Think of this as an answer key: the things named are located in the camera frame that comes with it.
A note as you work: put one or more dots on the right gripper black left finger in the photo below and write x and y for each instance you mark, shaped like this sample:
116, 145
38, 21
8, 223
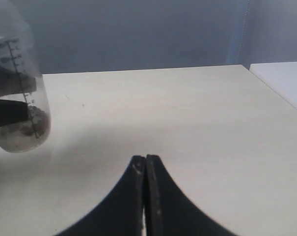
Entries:
120, 212

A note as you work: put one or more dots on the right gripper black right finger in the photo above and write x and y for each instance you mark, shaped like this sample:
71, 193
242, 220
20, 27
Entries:
169, 212

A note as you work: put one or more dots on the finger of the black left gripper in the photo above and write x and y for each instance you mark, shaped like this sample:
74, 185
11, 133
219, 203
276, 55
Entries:
12, 112

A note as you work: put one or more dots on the clear plastic shaker bottle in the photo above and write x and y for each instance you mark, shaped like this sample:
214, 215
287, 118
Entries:
21, 80

